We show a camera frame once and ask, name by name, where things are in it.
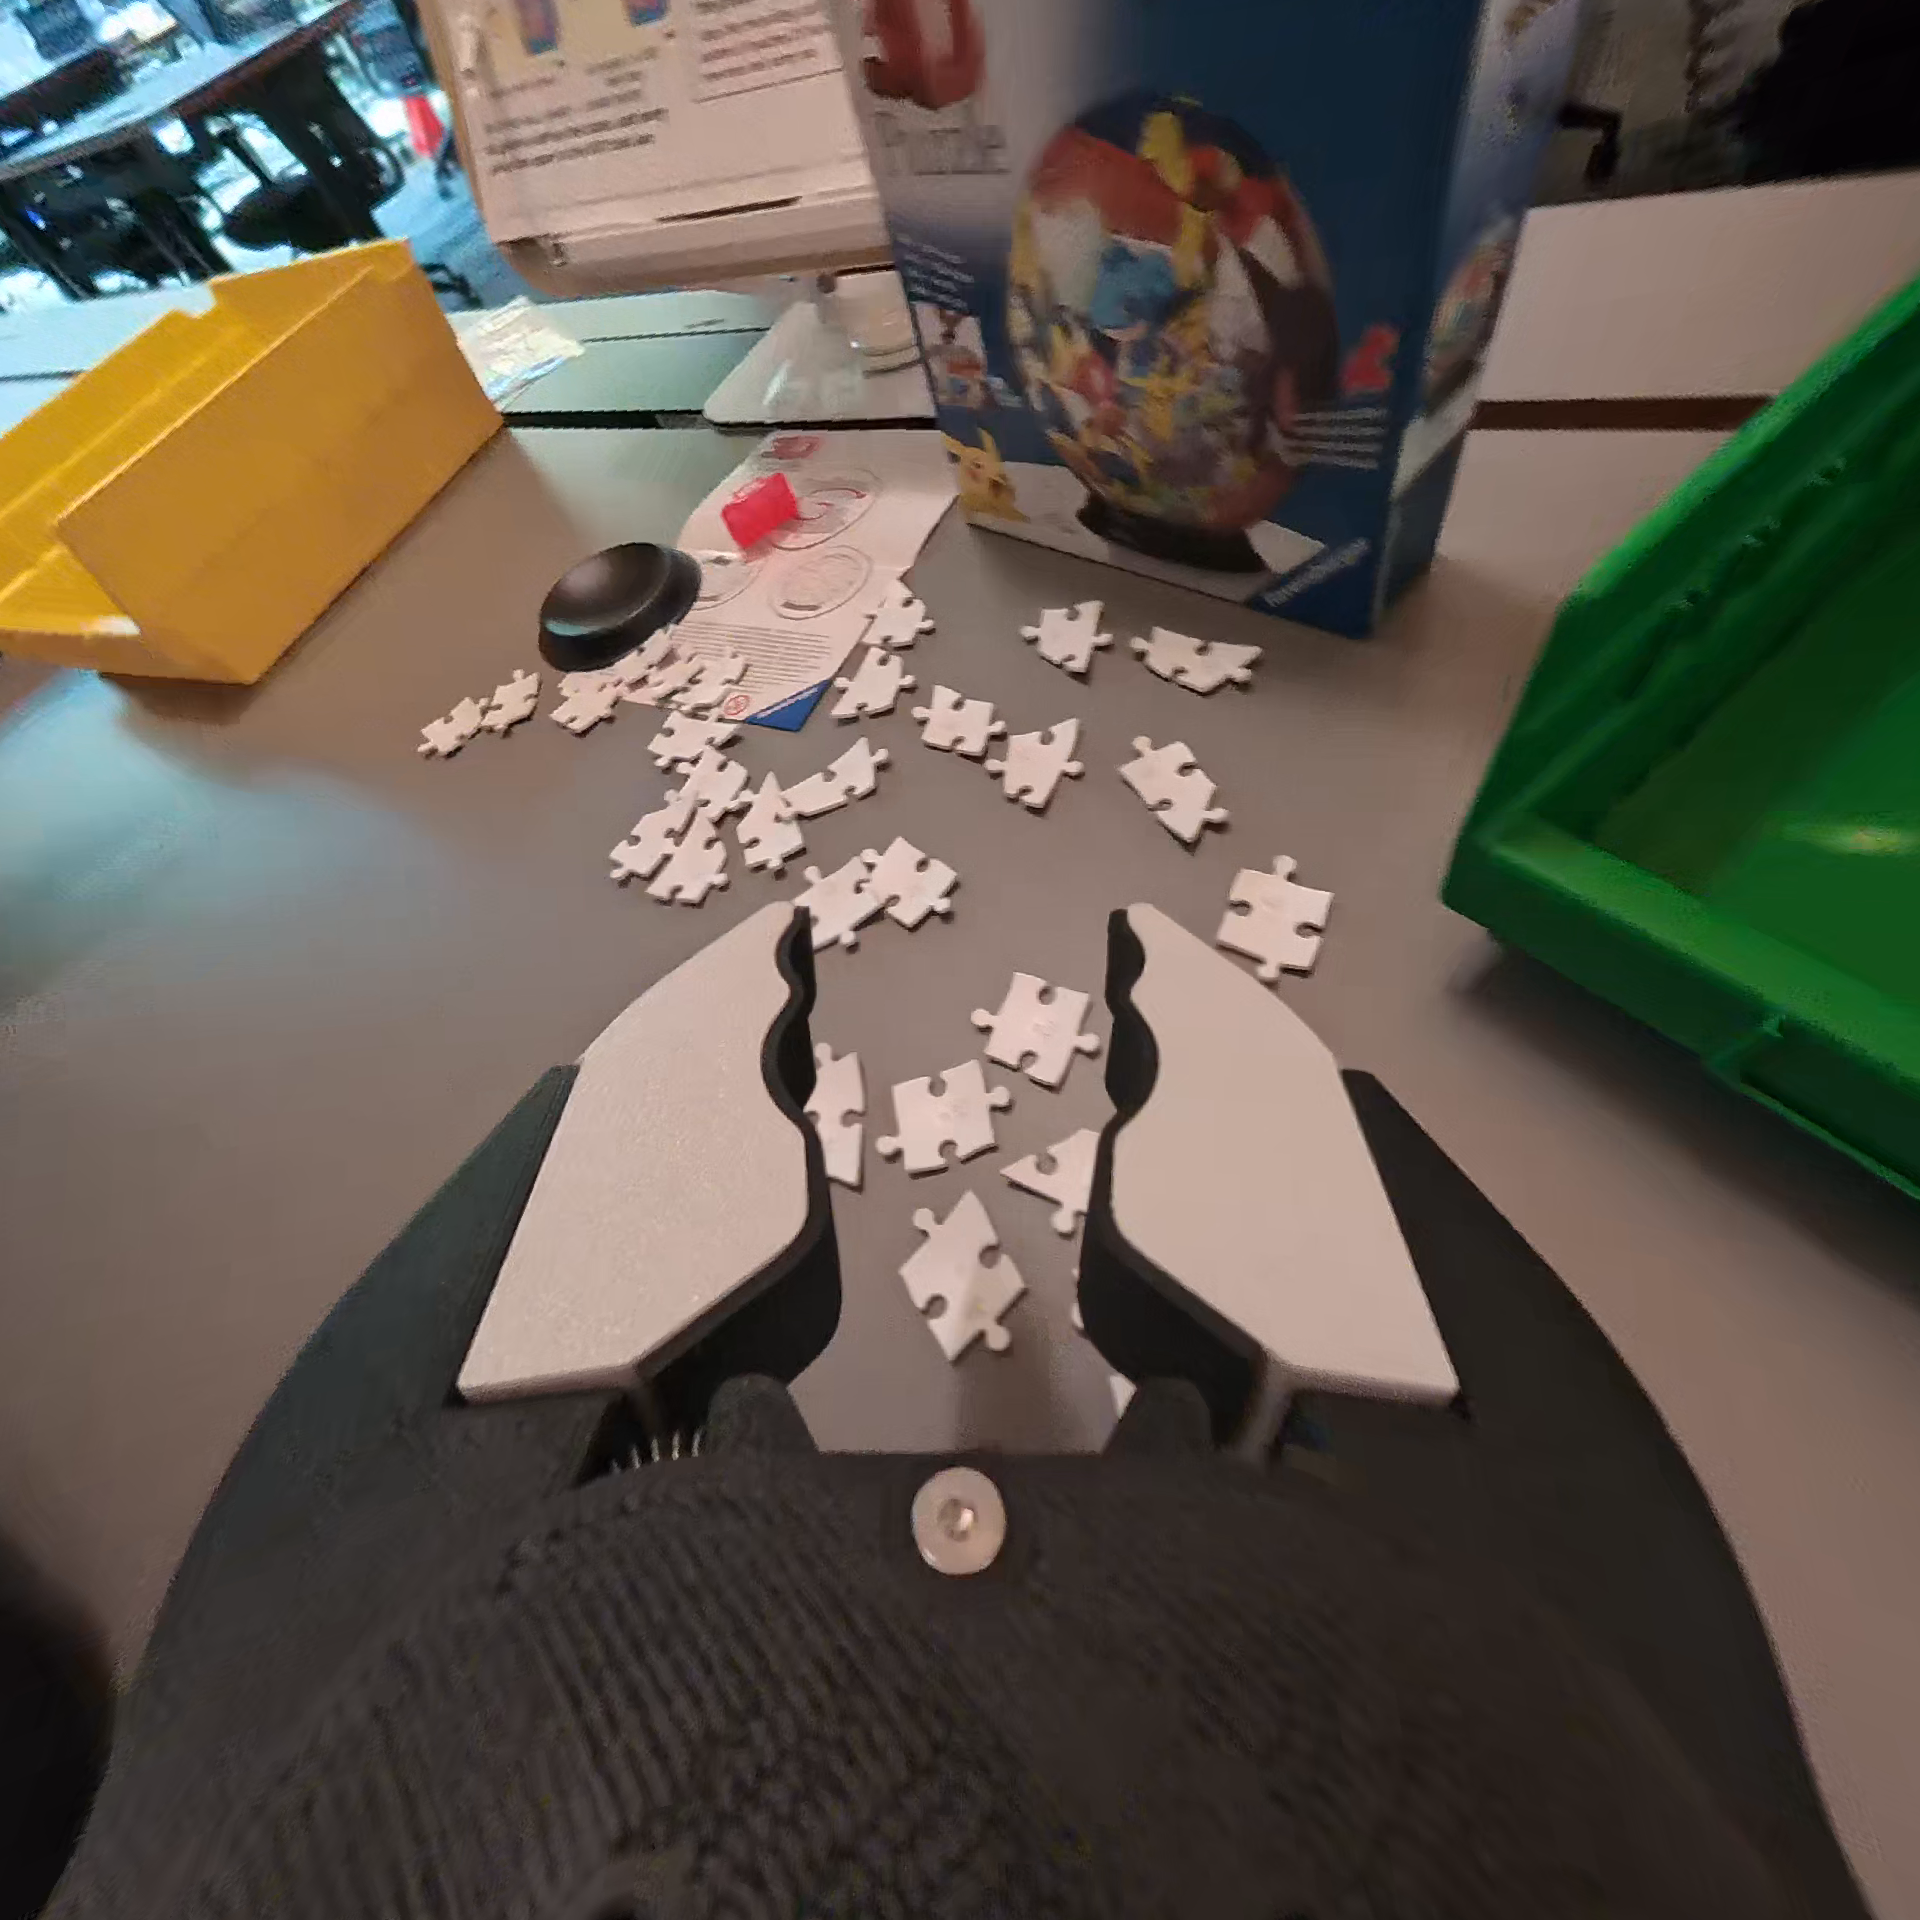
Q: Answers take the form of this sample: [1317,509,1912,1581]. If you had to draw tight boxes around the yellow plastic bin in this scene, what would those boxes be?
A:
[0,240,504,682]

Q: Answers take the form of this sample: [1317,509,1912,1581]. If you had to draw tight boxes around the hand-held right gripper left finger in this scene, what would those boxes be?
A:
[453,901,845,1431]

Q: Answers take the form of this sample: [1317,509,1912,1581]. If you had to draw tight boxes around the black round puzzle stand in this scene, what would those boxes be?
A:
[536,544,704,672]

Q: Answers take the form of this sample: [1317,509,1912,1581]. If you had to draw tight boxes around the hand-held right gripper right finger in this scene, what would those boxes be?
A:
[1074,902,1464,1459]

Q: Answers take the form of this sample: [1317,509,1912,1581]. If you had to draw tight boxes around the white instruction board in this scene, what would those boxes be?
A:
[412,0,903,296]

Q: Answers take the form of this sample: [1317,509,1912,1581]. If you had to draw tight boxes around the white board stand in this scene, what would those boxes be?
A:
[701,267,939,429]

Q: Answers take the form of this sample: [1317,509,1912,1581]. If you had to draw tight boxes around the white instruction leaflet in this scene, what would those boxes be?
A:
[621,429,963,736]

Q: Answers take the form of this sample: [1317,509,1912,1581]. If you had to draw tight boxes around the clear plastic bag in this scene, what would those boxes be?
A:
[451,294,588,408]

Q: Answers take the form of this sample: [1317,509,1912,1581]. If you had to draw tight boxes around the blue puzzle box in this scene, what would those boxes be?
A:
[839,0,1584,640]

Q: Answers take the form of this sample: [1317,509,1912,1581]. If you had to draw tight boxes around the green plastic bin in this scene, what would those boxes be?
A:
[1439,275,1920,1201]

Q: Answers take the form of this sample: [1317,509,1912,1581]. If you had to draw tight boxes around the spread of white puzzle pieces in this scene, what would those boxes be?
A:
[416,576,1336,1367]

